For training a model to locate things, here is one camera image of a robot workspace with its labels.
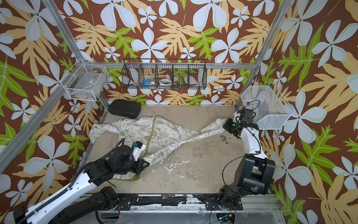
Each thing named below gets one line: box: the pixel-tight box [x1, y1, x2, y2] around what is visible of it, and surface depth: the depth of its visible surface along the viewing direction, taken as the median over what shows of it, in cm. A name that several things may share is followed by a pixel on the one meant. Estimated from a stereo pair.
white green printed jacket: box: [89, 115, 227, 181], surface depth 100 cm
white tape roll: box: [159, 78, 173, 86], surface depth 100 cm
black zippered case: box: [108, 98, 142, 119], surface depth 114 cm
